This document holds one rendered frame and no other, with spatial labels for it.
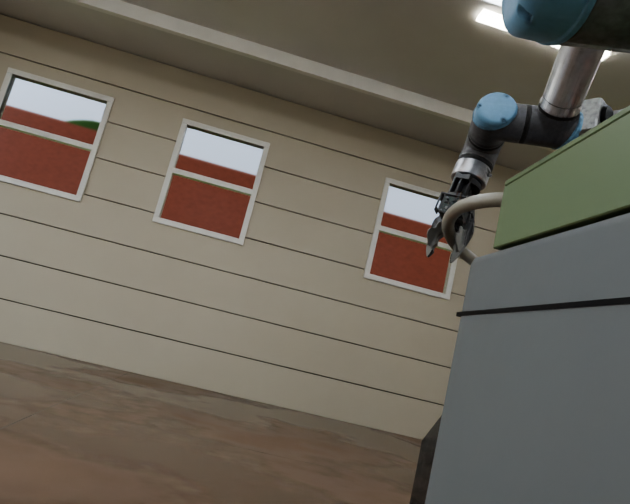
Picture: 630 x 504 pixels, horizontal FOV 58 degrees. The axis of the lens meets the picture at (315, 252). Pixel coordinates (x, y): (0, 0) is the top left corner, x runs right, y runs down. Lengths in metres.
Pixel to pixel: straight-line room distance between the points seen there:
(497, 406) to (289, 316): 6.95
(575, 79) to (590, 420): 1.02
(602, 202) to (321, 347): 7.09
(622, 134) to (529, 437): 0.21
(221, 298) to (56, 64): 3.71
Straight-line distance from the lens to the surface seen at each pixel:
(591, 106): 2.79
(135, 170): 7.70
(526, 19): 0.54
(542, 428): 0.41
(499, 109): 1.38
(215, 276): 7.36
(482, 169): 1.45
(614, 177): 0.42
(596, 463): 0.37
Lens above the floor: 0.72
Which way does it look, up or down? 10 degrees up
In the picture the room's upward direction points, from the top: 14 degrees clockwise
